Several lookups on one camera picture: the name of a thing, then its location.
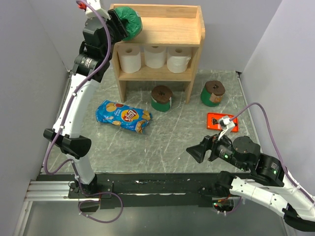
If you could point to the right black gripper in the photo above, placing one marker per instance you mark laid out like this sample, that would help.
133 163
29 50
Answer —
209 142

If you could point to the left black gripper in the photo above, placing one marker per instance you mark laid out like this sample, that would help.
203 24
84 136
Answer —
117 24

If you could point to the green roll front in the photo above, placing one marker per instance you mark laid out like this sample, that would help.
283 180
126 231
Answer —
131 21

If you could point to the green roll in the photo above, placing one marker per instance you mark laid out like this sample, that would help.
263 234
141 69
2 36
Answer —
161 98
212 93
131 21

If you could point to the white paper roll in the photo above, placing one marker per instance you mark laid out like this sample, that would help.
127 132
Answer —
130 58
178 59
155 56

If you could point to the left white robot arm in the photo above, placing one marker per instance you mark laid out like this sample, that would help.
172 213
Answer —
89 67

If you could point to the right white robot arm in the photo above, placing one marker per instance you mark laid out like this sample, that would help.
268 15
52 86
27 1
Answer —
272 187

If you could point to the wooden two-tier shelf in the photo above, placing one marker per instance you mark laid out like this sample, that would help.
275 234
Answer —
170 26

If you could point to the orange razor package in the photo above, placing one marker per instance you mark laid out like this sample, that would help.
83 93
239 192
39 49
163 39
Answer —
212 120

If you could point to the green wrapped roll right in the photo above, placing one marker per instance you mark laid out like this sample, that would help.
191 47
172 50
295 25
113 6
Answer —
212 93

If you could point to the green wrapped roll middle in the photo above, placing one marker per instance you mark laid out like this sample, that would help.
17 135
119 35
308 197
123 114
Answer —
161 98

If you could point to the blue Lays chip bag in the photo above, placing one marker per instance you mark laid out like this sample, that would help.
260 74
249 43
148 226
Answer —
124 116

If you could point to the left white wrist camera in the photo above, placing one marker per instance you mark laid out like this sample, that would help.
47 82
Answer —
98 6

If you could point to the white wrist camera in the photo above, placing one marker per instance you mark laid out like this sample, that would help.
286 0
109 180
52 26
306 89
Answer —
98 6
227 126

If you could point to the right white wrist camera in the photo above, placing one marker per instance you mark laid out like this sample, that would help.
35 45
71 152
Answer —
227 126

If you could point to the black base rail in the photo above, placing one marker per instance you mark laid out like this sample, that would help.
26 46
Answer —
115 190

